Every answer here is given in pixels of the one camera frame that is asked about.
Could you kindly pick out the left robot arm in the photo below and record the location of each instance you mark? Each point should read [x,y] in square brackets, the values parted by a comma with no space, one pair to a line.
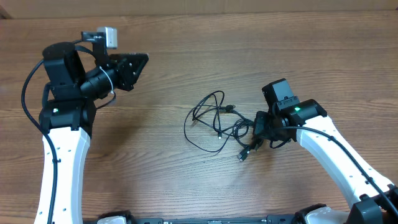
[67,121]

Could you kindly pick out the cardboard wall panel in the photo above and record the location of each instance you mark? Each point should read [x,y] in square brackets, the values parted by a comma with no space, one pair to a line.
[33,9]

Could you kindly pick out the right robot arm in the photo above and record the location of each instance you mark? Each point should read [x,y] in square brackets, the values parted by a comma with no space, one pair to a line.
[371,197]

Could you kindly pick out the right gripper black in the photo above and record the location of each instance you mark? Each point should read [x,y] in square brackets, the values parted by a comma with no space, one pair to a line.
[260,131]

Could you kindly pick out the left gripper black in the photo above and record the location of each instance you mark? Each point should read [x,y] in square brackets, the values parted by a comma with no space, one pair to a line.
[129,77]

